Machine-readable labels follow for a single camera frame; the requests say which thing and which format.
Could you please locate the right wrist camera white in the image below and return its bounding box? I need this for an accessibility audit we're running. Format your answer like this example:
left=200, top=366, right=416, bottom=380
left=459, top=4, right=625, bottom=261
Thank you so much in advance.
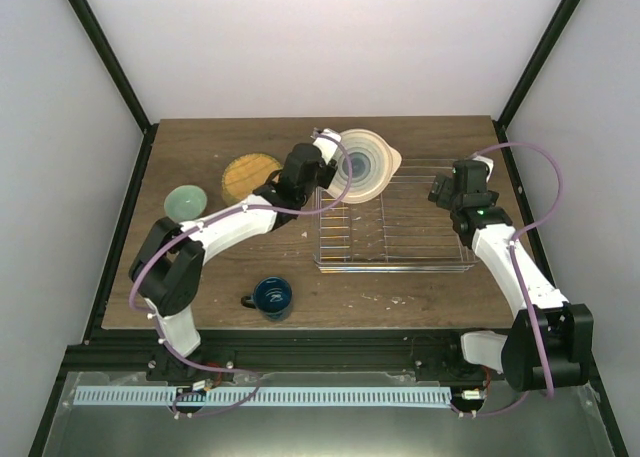
left=473, top=155, right=494, bottom=182

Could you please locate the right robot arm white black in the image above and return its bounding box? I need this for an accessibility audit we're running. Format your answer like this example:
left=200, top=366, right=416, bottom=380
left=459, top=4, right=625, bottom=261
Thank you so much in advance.
left=428, top=157, right=594, bottom=392

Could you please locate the dark blue mug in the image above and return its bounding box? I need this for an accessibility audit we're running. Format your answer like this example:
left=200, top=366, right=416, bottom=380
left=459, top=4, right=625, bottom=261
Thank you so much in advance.
left=240, top=277, right=293, bottom=322

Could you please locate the wire dish rack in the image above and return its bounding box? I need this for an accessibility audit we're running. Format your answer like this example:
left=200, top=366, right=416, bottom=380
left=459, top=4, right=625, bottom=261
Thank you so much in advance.
left=314, top=158, right=478, bottom=273

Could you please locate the woven bamboo mat round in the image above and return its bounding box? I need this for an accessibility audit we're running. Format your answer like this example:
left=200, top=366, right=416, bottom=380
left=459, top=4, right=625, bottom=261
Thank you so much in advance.
left=222, top=153, right=282, bottom=205

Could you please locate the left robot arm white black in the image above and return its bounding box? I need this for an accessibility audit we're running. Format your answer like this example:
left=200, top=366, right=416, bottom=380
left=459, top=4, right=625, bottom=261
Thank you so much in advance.
left=129, top=131, right=344, bottom=381

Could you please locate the black aluminium frame base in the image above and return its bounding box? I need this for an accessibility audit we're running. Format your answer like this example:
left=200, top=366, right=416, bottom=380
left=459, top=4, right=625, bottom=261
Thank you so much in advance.
left=62, top=329, right=480, bottom=384

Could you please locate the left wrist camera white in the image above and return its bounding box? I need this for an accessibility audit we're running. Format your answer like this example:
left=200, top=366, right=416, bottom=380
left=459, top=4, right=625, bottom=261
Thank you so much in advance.
left=312, top=129, right=342, bottom=164

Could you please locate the mint green small bowl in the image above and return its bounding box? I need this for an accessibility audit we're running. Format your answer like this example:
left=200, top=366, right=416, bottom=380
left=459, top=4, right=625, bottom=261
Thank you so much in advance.
left=164, top=185, right=208, bottom=222

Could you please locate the light blue slotted cable duct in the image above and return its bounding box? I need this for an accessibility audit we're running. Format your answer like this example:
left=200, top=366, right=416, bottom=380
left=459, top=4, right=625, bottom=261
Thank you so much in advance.
left=73, top=386, right=452, bottom=408

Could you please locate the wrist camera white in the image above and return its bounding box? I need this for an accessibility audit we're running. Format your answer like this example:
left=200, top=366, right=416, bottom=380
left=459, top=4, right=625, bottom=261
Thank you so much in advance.
left=473, top=155, right=494, bottom=182
left=312, top=129, right=342, bottom=164

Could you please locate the white plate blue spiral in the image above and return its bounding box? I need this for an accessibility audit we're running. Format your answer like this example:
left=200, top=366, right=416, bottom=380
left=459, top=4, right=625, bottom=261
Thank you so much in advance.
left=340, top=128, right=402, bottom=204

